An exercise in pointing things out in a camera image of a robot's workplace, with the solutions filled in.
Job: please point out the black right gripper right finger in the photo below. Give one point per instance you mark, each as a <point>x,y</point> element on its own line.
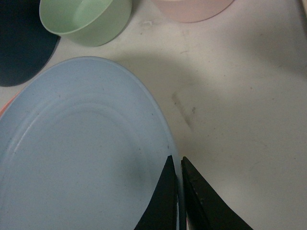
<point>205,208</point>

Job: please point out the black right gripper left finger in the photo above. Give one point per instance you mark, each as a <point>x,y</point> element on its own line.
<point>161,213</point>

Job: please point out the light blue plate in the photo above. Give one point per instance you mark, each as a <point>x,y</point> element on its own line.
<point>82,148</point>

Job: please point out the pink plate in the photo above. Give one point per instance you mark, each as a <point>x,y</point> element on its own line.
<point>2,110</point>

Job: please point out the pink bowl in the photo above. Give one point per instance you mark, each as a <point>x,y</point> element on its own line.
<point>191,11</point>

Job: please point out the green bowl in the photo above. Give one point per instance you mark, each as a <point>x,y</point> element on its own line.
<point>85,22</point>

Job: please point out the dark blue pot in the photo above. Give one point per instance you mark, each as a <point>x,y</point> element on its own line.
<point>25,45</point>

